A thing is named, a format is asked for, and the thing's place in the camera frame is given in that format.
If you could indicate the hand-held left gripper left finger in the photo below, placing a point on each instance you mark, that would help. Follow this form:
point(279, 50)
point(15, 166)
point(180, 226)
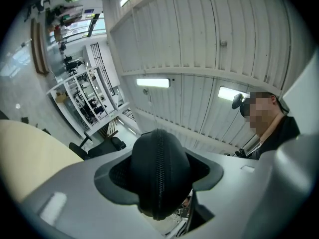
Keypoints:
point(74, 198)

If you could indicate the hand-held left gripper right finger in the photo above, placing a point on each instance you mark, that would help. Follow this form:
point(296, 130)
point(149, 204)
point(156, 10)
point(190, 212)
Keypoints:
point(244, 190)

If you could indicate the black zippered case item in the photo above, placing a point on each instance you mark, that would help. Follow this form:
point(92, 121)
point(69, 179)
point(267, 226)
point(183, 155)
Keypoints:
point(159, 168)

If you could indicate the black office chair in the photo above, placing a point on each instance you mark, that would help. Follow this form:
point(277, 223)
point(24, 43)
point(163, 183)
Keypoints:
point(102, 147)

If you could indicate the beige wooden table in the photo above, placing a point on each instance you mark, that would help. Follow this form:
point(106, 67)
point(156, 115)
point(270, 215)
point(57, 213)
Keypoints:
point(32, 155)

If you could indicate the person's black jacket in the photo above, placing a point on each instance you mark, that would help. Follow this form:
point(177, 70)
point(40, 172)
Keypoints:
point(281, 136)

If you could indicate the person's head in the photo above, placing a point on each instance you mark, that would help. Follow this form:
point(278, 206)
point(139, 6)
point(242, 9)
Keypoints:
point(264, 113)

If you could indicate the white open shelf unit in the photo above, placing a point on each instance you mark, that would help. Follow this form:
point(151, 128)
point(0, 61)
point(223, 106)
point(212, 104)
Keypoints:
point(84, 98)

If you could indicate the black grid rack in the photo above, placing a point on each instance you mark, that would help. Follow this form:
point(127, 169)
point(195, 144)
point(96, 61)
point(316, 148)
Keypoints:
point(102, 66)

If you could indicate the round ceiling smoke detector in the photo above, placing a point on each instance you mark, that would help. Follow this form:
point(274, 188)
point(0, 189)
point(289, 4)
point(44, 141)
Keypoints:
point(223, 43)

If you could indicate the black head-mounted camera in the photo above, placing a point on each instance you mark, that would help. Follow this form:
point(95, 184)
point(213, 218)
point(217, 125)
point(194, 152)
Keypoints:
point(239, 102)

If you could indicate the brown wooden frame board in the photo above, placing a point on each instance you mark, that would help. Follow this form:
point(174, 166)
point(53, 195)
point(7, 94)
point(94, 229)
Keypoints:
point(38, 48)

